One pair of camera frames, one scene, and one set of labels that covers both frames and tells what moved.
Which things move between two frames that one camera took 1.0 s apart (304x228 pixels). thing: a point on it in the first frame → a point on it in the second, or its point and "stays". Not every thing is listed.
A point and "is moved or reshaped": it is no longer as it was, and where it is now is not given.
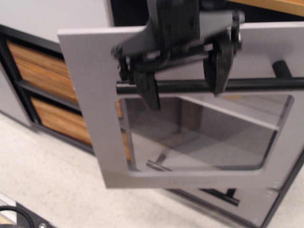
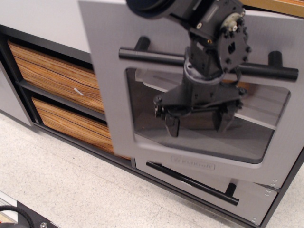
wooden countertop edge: (291, 6) stays
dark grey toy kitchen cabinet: (235, 153) stays
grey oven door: (240, 135) is moved or reshaped
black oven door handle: (282, 80) is moved or reshaped
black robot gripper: (178, 30) → (199, 92)
